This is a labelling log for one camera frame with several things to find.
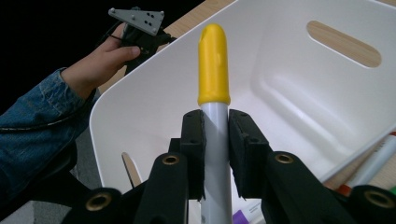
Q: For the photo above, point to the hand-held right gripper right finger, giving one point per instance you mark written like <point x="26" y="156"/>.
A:
<point x="247" y="149"/>

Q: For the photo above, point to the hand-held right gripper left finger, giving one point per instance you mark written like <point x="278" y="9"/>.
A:
<point x="193" y="140"/>

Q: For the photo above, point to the white plastic bin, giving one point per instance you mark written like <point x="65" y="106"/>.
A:
<point x="280" y="93"/>

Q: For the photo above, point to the yellow marker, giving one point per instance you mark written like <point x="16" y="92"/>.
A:
<point x="213" y="62"/>

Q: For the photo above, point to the orange marker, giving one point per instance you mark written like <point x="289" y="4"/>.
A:
<point x="370" y="168"/>

